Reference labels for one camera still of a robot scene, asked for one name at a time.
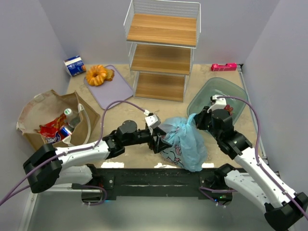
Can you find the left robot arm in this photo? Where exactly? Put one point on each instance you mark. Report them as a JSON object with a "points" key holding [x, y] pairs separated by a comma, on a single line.
{"points": [[48, 165]]}

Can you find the brown paper grocery bag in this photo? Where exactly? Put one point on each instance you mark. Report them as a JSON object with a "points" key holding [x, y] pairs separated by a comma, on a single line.
{"points": [[47, 106]]}

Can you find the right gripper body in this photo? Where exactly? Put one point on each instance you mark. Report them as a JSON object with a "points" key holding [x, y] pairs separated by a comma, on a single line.
{"points": [[199, 119]]}

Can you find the red candy bag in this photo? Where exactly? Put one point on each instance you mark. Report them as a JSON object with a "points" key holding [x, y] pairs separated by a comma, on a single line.
{"points": [[53, 131]]}

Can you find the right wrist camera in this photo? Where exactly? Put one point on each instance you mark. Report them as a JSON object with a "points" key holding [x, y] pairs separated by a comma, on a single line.
{"points": [[217, 102]]}

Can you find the glazed bundt cake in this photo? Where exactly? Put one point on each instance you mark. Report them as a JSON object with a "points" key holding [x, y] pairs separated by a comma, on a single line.
{"points": [[96, 75]]}

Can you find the white wire wooden shelf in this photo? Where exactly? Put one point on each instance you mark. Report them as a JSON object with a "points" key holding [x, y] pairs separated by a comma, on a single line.
{"points": [[161, 37]]}

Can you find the pink box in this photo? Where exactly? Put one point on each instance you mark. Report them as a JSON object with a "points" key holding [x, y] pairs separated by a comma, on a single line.
{"points": [[224, 67]]}

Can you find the black base frame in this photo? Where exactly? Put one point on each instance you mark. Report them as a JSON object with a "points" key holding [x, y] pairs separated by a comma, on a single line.
{"points": [[111, 183]]}

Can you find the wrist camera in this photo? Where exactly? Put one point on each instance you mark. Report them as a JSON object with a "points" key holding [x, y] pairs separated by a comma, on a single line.
{"points": [[217, 102], [152, 120]]}

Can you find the red grape bunch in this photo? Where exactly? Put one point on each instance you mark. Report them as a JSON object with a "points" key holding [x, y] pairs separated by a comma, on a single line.
{"points": [[229, 109]]}

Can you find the green label water bottle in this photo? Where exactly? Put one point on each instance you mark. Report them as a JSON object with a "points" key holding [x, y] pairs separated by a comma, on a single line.
{"points": [[72, 118]]}

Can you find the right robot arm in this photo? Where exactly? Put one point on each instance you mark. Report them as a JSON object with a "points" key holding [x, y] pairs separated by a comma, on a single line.
{"points": [[281, 205]]}

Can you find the red bull can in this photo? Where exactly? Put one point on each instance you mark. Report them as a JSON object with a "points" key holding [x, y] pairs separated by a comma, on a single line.
{"points": [[65, 131]]}

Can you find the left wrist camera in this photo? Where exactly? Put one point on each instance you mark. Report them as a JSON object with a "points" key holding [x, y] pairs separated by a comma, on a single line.
{"points": [[152, 120]]}

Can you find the blue white milk carton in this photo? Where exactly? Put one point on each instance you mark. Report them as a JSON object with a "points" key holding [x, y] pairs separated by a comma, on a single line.
{"points": [[75, 66]]}

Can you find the light blue plastic bag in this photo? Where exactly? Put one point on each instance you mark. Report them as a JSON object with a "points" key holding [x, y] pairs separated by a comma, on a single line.
{"points": [[188, 149]]}

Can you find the lavender cutting board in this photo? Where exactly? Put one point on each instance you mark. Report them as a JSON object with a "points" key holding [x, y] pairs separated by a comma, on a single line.
{"points": [[110, 91]]}

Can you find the bread slice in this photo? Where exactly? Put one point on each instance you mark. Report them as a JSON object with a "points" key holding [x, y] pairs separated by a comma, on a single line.
{"points": [[110, 74]]}

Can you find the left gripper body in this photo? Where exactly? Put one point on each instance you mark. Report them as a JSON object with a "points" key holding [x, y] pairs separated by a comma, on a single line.
{"points": [[155, 140]]}

